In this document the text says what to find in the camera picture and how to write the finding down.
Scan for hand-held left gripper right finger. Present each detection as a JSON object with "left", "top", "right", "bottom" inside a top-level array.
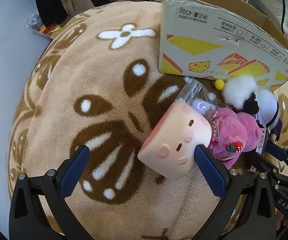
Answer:
[{"left": 194, "top": 144, "right": 277, "bottom": 240}]

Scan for printed cardboard box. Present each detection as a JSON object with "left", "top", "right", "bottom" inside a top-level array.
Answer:
[{"left": 158, "top": 0, "right": 288, "bottom": 93}]

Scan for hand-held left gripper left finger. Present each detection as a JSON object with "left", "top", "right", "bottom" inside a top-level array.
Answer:
[{"left": 9, "top": 145, "right": 94, "bottom": 240}]

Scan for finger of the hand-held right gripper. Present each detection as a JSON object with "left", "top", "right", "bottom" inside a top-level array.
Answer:
[
  {"left": 249, "top": 152, "right": 285, "bottom": 188},
  {"left": 266, "top": 142, "right": 288, "bottom": 180}
]

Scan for white padded office chair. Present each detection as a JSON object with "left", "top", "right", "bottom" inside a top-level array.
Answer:
[{"left": 251, "top": 0, "right": 288, "bottom": 64}]

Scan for white-haired plush doll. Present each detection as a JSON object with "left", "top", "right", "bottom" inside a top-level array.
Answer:
[{"left": 222, "top": 76, "right": 283, "bottom": 142}]

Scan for pink cylinder squishy toy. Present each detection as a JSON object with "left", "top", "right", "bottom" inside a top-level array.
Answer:
[{"left": 137, "top": 101, "right": 212, "bottom": 180}]

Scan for dark hanging coat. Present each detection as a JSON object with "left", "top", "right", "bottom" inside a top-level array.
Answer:
[{"left": 34, "top": 0, "right": 70, "bottom": 27}]

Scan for pink plush bear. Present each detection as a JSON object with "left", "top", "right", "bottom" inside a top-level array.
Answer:
[{"left": 204, "top": 107, "right": 263, "bottom": 169}]

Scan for clear bag with purple toy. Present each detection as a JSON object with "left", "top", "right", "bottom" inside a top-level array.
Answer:
[{"left": 175, "top": 77, "right": 226, "bottom": 120}]

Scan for pile of snack bags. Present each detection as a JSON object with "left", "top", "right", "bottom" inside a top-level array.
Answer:
[{"left": 25, "top": 11, "right": 62, "bottom": 40}]

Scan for beige butterfly blanket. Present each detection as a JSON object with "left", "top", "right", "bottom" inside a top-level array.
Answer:
[{"left": 7, "top": 1, "right": 288, "bottom": 240}]

